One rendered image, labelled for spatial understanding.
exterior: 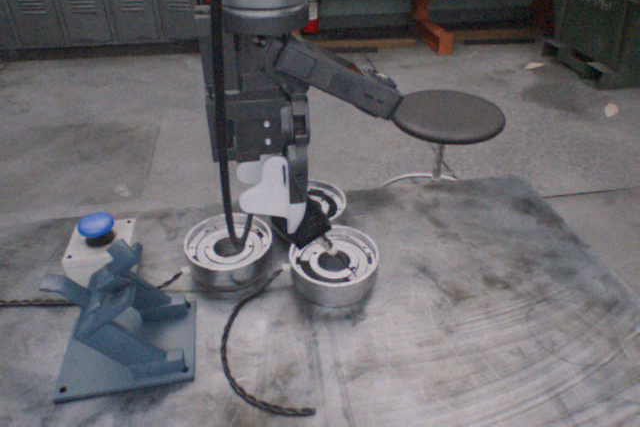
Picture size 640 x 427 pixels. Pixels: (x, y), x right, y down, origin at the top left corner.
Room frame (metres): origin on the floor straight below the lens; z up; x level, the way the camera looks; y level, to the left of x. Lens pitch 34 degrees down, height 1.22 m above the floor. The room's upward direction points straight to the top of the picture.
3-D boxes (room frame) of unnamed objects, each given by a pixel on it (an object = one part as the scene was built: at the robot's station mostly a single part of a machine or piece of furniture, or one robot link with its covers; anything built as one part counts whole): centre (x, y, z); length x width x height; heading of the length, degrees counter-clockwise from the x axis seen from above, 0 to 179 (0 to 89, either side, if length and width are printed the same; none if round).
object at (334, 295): (0.43, -0.02, 0.82); 0.10 x 0.10 x 0.04
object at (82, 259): (0.45, 0.27, 0.82); 0.08 x 0.07 x 0.05; 99
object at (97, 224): (0.45, 0.26, 0.85); 0.04 x 0.04 x 0.05
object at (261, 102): (0.38, 0.05, 1.07); 0.09 x 0.08 x 0.12; 101
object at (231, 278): (0.46, 0.11, 0.82); 0.10 x 0.10 x 0.04
